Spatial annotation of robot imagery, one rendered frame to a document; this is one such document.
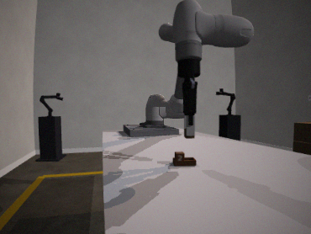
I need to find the brown wooden tray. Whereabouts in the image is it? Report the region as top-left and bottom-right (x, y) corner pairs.
(173, 157), (197, 166)

